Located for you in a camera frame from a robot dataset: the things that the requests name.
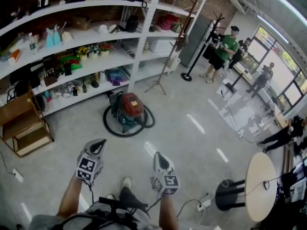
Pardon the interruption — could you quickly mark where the white power strip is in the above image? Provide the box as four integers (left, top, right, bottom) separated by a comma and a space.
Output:
12, 168, 24, 182
196, 199, 212, 212

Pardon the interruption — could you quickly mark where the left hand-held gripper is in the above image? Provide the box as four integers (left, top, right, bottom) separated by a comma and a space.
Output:
76, 138, 108, 185

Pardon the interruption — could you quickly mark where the large framed window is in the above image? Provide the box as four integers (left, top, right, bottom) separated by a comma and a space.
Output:
244, 25, 307, 116

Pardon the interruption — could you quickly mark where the white box appliance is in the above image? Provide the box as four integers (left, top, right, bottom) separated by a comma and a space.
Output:
149, 37, 177, 53

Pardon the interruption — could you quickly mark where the black and white printed card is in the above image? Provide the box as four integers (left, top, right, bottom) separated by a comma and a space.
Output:
6, 88, 17, 103

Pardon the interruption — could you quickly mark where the brown wooden coat rack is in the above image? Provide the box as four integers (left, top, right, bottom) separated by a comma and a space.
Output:
144, 0, 199, 96

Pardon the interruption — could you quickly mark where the cream rounded pouch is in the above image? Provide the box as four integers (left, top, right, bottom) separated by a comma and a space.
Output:
61, 30, 73, 42

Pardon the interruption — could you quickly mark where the person's right leg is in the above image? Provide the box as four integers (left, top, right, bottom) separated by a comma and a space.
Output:
118, 187, 149, 219

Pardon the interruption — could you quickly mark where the person's left forearm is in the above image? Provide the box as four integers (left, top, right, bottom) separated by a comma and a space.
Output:
56, 176, 84, 221

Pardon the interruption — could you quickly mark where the round beige table black base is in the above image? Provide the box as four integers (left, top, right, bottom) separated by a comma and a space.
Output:
214, 151, 279, 223

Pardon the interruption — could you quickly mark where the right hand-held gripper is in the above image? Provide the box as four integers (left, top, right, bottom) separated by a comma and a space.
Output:
150, 151, 181, 198

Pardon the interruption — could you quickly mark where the green snack bag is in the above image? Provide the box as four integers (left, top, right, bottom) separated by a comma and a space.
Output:
59, 55, 83, 71

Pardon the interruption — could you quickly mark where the pale flower pot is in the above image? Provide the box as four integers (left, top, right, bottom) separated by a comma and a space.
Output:
88, 45, 100, 59

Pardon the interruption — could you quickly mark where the clear water bottle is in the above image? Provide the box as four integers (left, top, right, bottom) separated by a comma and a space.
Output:
28, 32, 37, 55

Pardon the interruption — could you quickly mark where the person's right forearm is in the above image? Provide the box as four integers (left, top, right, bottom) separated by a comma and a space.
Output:
158, 195, 180, 230

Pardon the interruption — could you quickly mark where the red dotted handbag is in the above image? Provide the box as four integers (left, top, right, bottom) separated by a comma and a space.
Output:
155, 13, 179, 30

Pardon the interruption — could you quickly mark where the sunflower pot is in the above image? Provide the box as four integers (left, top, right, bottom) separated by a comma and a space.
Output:
76, 46, 89, 61

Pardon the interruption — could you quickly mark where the green handbag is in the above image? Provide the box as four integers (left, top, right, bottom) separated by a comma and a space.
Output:
170, 20, 187, 33

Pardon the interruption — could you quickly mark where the black metal coat rack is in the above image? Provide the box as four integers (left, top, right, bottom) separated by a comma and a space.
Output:
180, 11, 226, 82

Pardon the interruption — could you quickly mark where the dark flat items stack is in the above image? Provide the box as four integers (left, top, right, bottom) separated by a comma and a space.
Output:
35, 94, 48, 112

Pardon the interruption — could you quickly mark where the purple foil bag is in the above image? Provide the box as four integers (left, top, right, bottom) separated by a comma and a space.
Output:
105, 68, 129, 86

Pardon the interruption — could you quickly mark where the black chest harness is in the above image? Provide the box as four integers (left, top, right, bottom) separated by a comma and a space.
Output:
54, 196, 149, 230

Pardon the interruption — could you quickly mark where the red vacuum cleaner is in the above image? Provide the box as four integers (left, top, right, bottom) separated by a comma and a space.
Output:
109, 92, 148, 134

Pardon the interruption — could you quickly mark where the orange box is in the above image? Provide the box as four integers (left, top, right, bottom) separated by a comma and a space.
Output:
8, 49, 22, 64

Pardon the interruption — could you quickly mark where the person's white right shoe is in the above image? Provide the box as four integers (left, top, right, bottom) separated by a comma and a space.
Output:
121, 176, 132, 190

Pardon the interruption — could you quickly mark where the brown wooden step shelf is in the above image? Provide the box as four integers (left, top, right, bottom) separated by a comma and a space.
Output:
0, 85, 55, 158

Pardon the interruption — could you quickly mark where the white metal shelving unit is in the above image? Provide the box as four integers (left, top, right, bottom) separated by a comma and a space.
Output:
0, 0, 211, 119

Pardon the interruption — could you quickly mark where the white and silver gadget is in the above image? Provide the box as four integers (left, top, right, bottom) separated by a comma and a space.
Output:
107, 24, 120, 35

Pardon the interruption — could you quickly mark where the black corrugated hose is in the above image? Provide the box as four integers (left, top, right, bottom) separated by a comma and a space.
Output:
103, 103, 156, 138

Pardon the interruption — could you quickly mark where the brown cardboard box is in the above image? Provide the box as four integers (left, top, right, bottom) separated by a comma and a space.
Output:
71, 15, 91, 31

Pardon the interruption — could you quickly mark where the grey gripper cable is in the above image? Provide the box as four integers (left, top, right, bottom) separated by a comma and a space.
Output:
146, 196, 163, 212

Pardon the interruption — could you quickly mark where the grey hat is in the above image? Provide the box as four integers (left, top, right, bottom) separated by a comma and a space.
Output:
176, 34, 189, 51

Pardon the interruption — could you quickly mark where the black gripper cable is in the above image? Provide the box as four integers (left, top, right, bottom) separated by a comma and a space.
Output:
87, 183, 95, 205

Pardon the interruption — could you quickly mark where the black jar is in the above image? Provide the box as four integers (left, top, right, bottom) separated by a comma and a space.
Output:
126, 15, 139, 33

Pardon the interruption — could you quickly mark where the grey metal cabinet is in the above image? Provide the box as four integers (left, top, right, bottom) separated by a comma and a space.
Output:
179, 14, 214, 68

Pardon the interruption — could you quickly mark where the red flower pot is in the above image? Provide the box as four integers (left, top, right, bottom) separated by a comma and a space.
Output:
99, 42, 113, 57

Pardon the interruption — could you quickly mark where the teal rabbit-ear bottle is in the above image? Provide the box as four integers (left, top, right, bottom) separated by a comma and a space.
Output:
45, 27, 55, 48
53, 24, 62, 45

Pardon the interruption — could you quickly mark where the ceiling strip light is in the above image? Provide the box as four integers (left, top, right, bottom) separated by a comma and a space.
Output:
257, 14, 290, 44

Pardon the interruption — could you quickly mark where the black pedestal table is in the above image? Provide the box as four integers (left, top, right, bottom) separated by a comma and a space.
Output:
223, 67, 249, 93

